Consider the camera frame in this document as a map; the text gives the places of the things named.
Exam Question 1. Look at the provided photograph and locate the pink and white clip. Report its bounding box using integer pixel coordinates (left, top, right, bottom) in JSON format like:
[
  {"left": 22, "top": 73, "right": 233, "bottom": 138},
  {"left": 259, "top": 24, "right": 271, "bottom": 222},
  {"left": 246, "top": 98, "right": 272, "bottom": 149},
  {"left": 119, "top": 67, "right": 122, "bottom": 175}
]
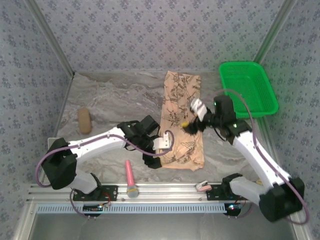
[{"left": 196, "top": 180, "right": 213, "bottom": 193}]

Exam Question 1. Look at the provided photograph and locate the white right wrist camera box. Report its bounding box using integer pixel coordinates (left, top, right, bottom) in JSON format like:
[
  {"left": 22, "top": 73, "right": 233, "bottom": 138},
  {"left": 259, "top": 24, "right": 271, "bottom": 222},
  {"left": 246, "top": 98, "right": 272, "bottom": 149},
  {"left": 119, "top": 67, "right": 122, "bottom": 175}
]
[{"left": 189, "top": 97, "right": 209, "bottom": 120}]

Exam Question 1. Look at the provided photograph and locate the brown cardboard tube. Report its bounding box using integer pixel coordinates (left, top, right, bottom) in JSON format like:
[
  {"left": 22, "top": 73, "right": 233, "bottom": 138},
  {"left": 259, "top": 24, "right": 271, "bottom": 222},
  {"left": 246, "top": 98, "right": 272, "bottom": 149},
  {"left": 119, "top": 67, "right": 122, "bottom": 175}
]
[{"left": 77, "top": 107, "right": 93, "bottom": 135}]

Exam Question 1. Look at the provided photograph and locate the aluminium frame post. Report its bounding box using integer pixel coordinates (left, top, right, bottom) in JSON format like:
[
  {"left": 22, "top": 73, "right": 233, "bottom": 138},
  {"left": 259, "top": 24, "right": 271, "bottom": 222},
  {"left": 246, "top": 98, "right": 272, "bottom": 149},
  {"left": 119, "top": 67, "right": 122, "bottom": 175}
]
[
  {"left": 24, "top": 0, "right": 76, "bottom": 77},
  {"left": 252, "top": 0, "right": 300, "bottom": 66}
]

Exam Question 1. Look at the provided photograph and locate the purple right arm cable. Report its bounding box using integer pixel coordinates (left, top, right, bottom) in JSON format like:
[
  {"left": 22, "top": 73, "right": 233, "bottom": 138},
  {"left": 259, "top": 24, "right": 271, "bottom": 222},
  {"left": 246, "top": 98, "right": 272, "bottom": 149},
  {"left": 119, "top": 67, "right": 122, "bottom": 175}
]
[{"left": 206, "top": 89, "right": 310, "bottom": 225}]

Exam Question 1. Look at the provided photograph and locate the slotted pale blue cable duct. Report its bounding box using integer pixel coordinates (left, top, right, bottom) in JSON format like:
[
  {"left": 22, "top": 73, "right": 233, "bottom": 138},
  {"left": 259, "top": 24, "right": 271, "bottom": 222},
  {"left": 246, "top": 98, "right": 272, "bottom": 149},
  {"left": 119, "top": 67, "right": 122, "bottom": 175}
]
[{"left": 36, "top": 202, "right": 228, "bottom": 215}]

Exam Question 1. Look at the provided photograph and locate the aluminium mounting rail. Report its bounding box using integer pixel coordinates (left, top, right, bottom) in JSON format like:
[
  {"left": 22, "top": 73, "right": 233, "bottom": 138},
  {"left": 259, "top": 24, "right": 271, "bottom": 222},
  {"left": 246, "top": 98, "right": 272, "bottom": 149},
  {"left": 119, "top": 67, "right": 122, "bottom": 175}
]
[{"left": 26, "top": 181, "right": 300, "bottom": 203}]

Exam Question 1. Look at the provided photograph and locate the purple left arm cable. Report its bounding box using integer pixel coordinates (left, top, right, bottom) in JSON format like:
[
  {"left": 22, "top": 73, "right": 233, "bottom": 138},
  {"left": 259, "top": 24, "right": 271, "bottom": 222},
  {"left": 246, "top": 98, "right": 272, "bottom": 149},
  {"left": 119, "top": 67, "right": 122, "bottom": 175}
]
[{"left": 34, "top": 129, "right": 175, "bottom": 219}]

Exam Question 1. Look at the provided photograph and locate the grey metal panel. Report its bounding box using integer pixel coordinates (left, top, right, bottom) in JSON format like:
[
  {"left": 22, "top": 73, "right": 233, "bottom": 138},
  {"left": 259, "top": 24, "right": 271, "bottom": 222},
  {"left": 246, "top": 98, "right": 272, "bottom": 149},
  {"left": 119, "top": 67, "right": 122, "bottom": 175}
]
[{"left": 33, "top": 212, "right": 297, "bottom": 240}]

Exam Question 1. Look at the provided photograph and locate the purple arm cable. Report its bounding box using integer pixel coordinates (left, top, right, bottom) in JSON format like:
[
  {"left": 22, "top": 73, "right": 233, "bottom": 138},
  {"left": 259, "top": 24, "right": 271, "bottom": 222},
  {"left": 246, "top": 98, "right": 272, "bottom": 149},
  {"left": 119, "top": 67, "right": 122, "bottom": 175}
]
[
  {"left": 34, "top": 129, "right": 175, "bottom": 219},
  {"left": 206, "top": 89, "right": 310, "bottom": 225}
]

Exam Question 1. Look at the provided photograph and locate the pink toy microphone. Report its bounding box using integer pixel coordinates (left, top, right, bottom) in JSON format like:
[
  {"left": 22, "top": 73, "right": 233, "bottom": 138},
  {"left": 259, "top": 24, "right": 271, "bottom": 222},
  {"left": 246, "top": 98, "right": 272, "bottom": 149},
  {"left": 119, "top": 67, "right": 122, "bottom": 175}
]
[{"left": 124, "top": 159, "right": 140, "bottom": 199}]

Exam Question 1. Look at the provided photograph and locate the green plastic basket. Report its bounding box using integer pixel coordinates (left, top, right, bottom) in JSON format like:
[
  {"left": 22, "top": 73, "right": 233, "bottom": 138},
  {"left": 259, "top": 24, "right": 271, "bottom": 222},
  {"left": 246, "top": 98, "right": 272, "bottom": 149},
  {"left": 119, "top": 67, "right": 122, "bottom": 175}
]
[{"left": 218, "top": 61, "right": 280, "bottom": 119}]

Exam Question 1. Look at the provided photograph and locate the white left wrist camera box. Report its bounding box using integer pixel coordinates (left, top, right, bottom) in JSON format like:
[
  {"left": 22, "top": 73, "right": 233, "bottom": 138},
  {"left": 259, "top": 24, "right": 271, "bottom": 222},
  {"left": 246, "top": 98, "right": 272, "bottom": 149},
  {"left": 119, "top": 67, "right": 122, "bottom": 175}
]
[{"left": 151, "top": 131, "right": 175, "bottom": 153}]

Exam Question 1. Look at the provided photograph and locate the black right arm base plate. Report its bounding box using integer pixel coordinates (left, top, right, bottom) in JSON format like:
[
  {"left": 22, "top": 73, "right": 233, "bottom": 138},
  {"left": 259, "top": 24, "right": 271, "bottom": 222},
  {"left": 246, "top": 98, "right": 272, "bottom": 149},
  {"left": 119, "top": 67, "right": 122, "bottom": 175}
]
[{"left": 206, "top": 184, "right": 252, "bottom": 201}]

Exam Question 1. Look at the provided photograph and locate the white plastic card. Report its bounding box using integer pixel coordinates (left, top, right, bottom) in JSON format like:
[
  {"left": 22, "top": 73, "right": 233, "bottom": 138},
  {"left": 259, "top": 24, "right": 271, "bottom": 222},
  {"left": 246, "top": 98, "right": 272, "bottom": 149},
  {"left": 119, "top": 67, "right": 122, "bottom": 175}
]
[{"left": 47, "top": 137, "right": 60, "bottom": 150}]

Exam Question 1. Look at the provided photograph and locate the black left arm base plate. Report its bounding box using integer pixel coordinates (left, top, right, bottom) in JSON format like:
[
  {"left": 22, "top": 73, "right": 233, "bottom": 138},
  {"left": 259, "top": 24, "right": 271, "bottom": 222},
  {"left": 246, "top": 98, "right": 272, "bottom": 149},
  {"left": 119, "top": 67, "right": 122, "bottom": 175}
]
[{"left": 72, "top": 184, "right": 118, "bottom": 202}]

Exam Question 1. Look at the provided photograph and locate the peach printed t-shirt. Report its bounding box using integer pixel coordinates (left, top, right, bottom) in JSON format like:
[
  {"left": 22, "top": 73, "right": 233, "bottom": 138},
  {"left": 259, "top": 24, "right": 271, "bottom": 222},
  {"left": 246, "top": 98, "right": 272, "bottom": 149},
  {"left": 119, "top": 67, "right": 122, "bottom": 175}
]
[{"left": 159, "top": 70, "right": 205, "bottom": 172}]

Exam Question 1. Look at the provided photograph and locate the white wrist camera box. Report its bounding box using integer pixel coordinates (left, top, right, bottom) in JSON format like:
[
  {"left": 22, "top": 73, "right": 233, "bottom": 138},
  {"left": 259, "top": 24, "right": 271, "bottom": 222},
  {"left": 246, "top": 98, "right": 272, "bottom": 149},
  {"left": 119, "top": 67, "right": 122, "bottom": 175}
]
[
  {"left": 189, "top": 97, "right": 209, "bottom": 120},
  {"left": 151, "top": 131, "right": 175, "bottom": 153}
]

